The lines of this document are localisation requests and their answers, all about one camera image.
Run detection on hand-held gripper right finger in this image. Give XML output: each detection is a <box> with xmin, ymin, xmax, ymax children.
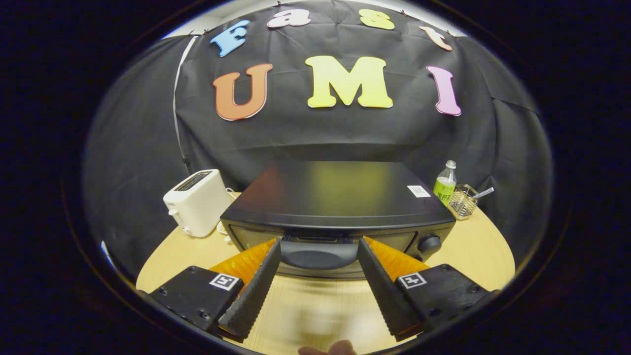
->
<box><xmin>357</xmin><ymin>237</ymin><xmax>498</xmax><ymax>342</ymax></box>

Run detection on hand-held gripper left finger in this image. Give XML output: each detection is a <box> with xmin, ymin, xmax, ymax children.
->
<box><xmin>148</xmin><ymin>240</ymin><xmax>282</xmax><ymax>343</ymax></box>

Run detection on black toaster oven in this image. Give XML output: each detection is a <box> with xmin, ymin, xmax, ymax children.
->
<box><xmin>220</xmin><ymin>161</ymin><xmax>456</xmax><ymax>281</ymax></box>

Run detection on white pop-up toaster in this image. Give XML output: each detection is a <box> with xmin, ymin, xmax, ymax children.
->
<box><xmin>163</xmin><ymin>169</ymin><xmax>232</xmax><ymax>238</ymax></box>

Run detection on clear bottle with green label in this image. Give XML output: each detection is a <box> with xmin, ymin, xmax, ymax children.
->
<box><xmin>433</xmin><ymin>160</ymin><xmax>457</xmax><ymax>207</ymax></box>

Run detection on white power cable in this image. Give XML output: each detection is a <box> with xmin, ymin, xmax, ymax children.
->
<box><xmin>216</xmin><ymin>187</ymin><xmax>238</xmax><ymax>243</ymax></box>

